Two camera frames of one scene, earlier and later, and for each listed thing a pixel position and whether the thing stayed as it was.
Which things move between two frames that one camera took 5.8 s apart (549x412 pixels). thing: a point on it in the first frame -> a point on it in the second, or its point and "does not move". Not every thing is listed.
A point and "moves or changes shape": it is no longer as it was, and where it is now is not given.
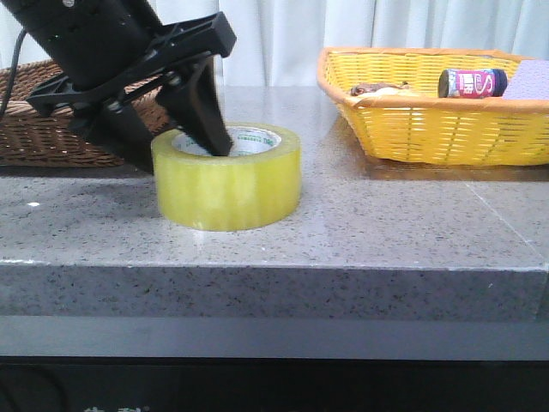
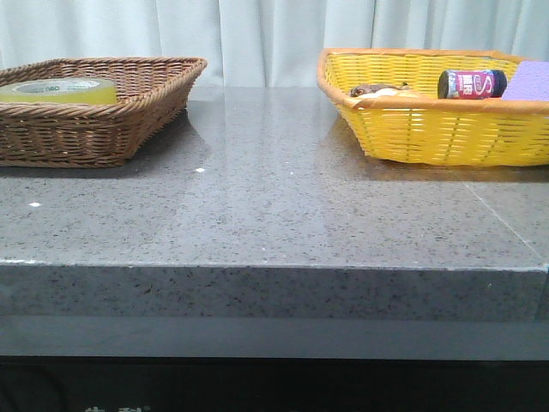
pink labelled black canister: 478,83 does not move
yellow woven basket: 431,129 does not move
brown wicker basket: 29,137 does not move
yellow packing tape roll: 257,184 moves or changes shape
